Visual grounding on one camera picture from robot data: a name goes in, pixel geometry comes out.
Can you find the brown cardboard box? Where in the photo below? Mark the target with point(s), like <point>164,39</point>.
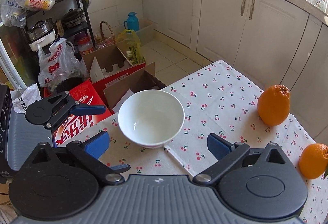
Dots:
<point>109,60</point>

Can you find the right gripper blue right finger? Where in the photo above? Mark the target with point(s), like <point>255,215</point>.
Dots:
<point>218,146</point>

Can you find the bumpy orange without leaves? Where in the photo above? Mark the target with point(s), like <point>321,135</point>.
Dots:
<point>274,105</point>

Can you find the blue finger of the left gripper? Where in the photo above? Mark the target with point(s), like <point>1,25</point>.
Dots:
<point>121,168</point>
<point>83,110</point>

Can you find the blue thermos jug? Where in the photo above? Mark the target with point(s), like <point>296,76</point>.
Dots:
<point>132,22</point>

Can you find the plain white bowl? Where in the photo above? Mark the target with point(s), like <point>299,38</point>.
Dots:
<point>151,118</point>

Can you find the red white plastic bag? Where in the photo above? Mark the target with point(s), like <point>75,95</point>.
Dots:
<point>56,66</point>

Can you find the white kitchen cabinets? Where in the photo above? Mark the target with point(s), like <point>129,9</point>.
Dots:
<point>269,41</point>

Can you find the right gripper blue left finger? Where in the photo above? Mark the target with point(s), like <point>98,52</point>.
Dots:
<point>97,145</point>

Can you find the red cardboard box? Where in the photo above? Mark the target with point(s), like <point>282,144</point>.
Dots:
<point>88,93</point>

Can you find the yellow plastic bag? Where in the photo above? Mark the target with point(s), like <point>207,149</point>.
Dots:
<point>130,45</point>

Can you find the orange with green leaves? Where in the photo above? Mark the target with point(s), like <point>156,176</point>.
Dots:
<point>313,161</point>

